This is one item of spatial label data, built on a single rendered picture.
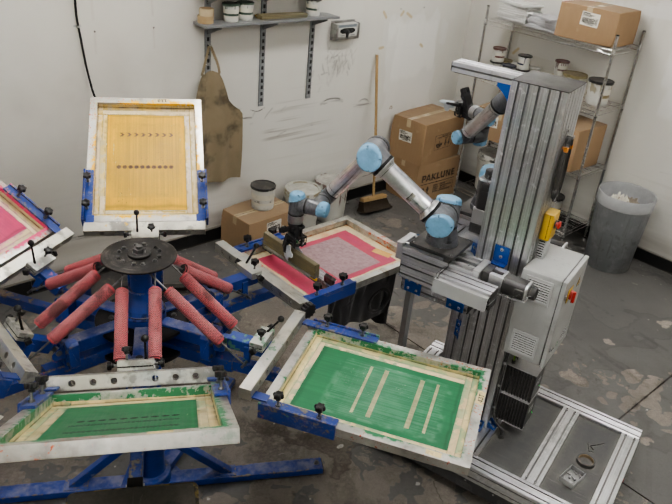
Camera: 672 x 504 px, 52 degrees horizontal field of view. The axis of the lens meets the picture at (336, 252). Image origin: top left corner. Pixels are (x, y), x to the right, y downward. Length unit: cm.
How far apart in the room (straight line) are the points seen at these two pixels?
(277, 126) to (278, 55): 57
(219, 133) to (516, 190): 277
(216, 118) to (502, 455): 312
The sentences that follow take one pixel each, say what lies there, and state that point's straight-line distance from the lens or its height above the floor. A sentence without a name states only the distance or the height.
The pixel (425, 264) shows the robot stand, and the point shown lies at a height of 115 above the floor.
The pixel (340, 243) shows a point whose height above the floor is 96.
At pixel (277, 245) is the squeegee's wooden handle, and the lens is 346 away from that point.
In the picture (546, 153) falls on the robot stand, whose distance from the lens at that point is 312.
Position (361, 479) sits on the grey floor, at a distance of 377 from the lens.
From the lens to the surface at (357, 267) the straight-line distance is 358.
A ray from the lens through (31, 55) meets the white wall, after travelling 467.
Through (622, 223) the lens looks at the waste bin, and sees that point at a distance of 598.
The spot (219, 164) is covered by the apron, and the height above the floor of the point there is 69.
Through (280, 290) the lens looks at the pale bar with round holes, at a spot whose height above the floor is 104.
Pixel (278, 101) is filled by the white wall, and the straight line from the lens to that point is 570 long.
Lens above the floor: 273
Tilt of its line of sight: 29 degrees down
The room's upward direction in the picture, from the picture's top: 6 degrees clockwise
